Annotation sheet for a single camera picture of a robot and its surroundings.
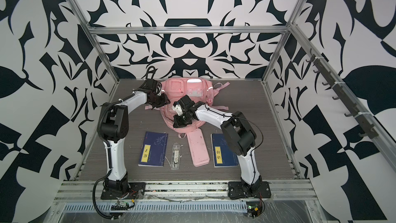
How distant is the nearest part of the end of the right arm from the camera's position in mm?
697

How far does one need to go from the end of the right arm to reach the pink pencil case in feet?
0.40

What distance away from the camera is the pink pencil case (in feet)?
2.71
